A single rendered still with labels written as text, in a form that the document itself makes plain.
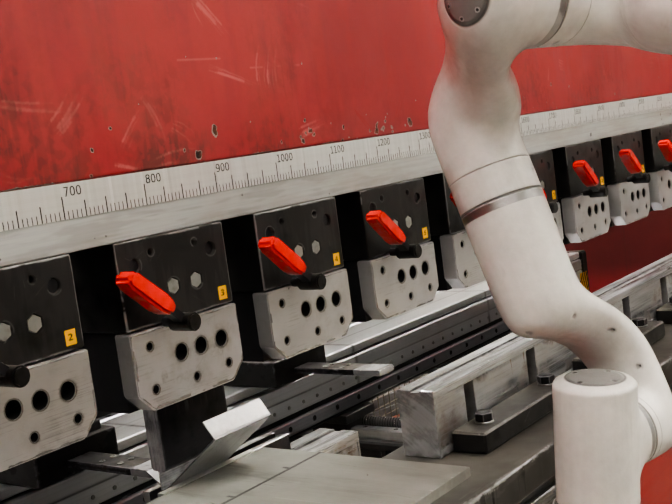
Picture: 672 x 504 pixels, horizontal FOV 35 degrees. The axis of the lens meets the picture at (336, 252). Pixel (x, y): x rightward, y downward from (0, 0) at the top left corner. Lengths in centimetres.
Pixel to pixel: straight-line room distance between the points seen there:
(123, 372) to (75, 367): 7
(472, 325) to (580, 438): 101
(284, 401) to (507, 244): 63
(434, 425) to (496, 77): 60
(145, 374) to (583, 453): 43
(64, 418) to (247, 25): 47
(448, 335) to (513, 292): 92
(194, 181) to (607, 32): 43
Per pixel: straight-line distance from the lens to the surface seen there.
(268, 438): 125
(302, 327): 121
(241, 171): 115
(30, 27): 98
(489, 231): 110
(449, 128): 112
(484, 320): 212
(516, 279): 109
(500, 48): 100
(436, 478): 103
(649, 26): 97
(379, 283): 133
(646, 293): 217
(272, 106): 120
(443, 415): 149
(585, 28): 107
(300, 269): 115
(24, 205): 95
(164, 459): 111
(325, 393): 170
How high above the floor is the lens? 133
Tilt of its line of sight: 6 degrees down
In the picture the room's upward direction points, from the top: 8 degrees counter-clockwise
